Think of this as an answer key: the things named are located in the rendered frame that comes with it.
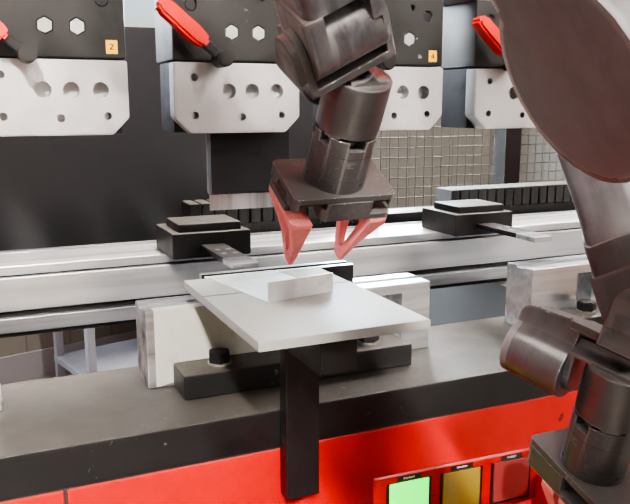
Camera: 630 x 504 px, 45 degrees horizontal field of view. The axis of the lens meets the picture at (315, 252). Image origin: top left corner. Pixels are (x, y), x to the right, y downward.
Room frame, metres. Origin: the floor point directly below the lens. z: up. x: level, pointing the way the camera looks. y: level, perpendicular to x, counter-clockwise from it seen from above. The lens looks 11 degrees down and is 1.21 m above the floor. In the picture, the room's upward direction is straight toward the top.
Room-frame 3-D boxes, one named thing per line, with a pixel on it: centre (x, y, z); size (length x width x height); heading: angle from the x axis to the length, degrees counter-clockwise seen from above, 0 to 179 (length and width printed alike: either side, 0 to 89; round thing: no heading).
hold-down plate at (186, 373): (0.90, 0.02, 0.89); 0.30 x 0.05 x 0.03; 114
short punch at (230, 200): (0.94, 0.08, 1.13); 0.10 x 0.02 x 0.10; 114
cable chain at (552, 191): (1.62, -0.46, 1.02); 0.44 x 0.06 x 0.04; 114
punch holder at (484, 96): (1.09, -0.26, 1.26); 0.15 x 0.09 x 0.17; 114
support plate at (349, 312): (0.81, 0.02, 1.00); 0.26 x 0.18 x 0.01; 24
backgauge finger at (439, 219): (1.28, -0.30, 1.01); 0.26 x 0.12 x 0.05; 24
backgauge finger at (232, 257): (1.09, 0.14, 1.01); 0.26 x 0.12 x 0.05; 24
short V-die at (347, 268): (0.96, 0.05, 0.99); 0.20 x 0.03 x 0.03; 114
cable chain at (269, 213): (1.39, 0.06, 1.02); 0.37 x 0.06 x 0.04; 114
